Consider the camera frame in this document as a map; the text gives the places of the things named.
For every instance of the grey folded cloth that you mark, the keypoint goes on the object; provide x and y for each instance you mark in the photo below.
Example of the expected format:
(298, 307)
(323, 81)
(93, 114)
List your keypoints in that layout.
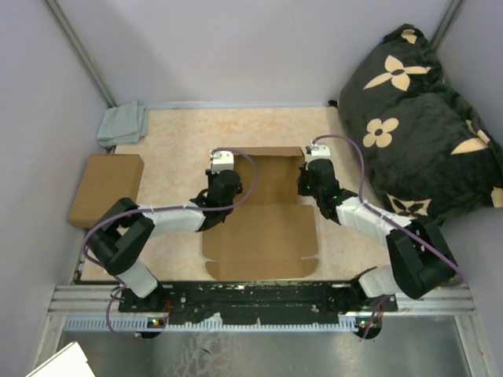
(123, 125)

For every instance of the aluminium rail frame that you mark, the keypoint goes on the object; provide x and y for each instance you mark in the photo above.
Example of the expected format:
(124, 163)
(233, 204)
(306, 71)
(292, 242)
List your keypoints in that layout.
(88, 298)

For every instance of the brown cardboard box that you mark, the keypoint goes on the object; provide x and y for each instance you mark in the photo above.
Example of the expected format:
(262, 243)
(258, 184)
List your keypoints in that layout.
(106, 179)
(271, 235)

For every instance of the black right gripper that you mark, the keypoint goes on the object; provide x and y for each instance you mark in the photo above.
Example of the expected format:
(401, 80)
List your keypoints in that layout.
(304, 173)

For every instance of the white board corner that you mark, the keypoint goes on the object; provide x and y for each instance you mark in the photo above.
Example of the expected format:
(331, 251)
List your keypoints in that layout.
(71, 361)

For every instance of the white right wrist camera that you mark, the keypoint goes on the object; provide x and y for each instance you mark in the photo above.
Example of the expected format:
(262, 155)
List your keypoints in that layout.
(316, 151)

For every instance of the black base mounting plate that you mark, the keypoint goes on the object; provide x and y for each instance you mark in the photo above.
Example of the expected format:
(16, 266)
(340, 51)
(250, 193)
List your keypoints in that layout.
(246, 303)

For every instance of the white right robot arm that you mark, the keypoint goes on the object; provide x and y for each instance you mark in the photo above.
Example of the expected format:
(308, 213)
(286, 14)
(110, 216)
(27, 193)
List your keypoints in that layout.
(420, 259)

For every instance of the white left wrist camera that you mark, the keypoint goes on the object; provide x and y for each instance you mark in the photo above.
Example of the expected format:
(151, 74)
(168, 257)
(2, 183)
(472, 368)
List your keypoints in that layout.
(221, 160)

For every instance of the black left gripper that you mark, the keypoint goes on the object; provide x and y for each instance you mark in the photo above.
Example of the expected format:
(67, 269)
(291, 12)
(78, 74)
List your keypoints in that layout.
(210, 177)

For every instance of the black floral pillow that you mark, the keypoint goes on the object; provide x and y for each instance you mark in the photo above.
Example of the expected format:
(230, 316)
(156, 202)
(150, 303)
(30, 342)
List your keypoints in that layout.
(425, 148)

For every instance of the folded brown cardboard box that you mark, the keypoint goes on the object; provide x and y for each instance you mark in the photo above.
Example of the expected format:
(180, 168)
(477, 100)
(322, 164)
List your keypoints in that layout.
(106, 179)

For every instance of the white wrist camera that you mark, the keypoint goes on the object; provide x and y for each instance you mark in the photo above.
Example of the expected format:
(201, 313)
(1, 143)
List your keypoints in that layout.
(221, 160)
(316, 151)

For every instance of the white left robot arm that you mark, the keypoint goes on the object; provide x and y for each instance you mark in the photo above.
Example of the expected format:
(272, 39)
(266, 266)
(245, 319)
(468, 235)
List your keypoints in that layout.
(121, 234)

